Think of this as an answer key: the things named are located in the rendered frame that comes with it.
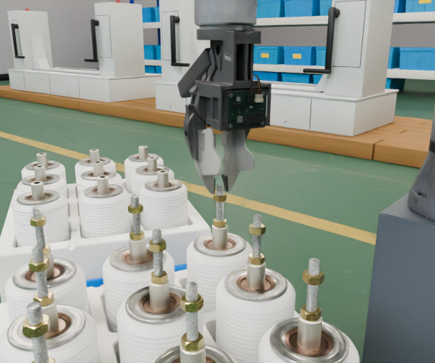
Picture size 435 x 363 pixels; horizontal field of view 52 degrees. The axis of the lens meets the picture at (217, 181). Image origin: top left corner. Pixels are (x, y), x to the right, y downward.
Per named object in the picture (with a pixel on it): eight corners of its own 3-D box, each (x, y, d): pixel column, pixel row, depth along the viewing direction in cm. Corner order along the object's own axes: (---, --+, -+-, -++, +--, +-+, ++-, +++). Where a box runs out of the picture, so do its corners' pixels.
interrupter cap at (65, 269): (24, 299, 52) (23, 294, 51) (4, 274, 57) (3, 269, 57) (86, 278, 56) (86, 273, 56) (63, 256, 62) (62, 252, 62)
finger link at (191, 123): (186, 160, 58) (190, 91, 56) (181, 158, 59) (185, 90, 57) (218, 159, 60) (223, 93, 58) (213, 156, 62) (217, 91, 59)
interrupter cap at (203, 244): (214, 232, 70) (214, 227, 70) (256, 244, 66) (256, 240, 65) (182, 248, 64) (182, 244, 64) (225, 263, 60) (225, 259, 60)
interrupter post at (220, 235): (217, 241, 66) (217, 220, 65) (231, 245, 65) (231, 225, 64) (208, 247, 65) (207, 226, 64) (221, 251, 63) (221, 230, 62)
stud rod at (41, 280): (42, 319, 45) (32, 251, 43) (39, 315, 46) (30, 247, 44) (52, 316, 46) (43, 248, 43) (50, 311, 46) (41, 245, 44)
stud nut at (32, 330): (27, 323, 34) (26, 314, 34) (51, 320, 34) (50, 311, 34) (22, 340, 32) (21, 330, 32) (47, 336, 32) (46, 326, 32)
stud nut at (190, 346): (194, 354, 38) (194, 346, 37) (178, 348, 38) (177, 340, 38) (207, 341, 39) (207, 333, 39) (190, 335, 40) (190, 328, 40)
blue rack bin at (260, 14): (275, 19, 587) (276, 2, 581) (301, 19, 564) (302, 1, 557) (253, 18, 550) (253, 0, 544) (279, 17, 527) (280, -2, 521)
